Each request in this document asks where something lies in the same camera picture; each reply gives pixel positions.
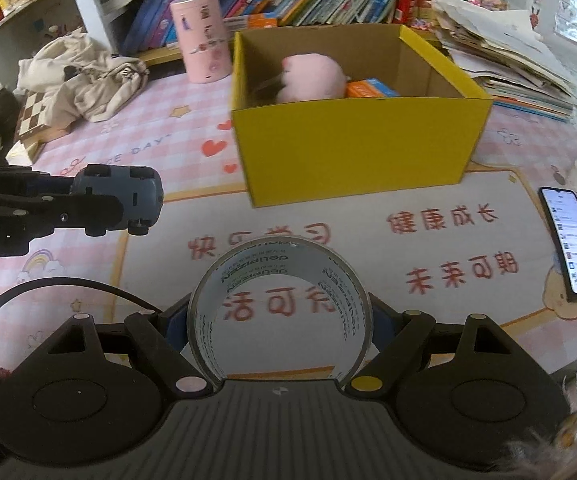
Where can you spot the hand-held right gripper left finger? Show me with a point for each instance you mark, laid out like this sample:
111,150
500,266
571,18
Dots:
176,330

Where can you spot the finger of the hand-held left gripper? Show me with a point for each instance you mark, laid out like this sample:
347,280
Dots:
18,180
68,212

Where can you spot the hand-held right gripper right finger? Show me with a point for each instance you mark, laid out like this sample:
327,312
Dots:
379,327

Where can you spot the clear tape roll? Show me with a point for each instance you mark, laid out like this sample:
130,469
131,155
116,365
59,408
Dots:
203,330

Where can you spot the blue grey toy car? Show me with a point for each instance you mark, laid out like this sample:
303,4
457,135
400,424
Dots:
118,180

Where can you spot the yellow cardboard box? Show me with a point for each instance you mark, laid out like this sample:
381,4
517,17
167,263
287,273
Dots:
358,150

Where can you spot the white orange toothpaste box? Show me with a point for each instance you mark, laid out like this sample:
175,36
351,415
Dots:
368,89

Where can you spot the pink plush toy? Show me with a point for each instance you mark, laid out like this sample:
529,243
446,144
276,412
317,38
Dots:
313,77

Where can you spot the pale wooden block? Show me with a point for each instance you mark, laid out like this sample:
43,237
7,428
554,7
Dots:
21,152

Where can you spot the wooden chessboard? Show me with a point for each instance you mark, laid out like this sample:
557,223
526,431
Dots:
36,115

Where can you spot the dark brown bag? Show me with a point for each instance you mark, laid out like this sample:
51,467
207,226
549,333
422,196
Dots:
1,110

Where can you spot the beige cloth bag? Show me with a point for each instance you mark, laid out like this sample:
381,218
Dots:
83,75

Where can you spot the white bookshelf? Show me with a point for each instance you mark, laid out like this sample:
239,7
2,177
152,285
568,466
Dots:
86,5

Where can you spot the black smartphone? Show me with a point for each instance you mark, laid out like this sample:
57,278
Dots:
573,245

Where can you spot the pink cartoon cylinder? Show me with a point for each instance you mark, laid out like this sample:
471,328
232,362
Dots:
201,40

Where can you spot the small orange white box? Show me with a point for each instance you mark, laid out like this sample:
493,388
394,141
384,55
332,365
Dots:
253,21

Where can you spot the stack of papers and booklets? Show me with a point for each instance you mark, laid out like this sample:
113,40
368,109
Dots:
508,55

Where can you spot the cartoon wall sticker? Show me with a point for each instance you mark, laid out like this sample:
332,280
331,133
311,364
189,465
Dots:
535,12

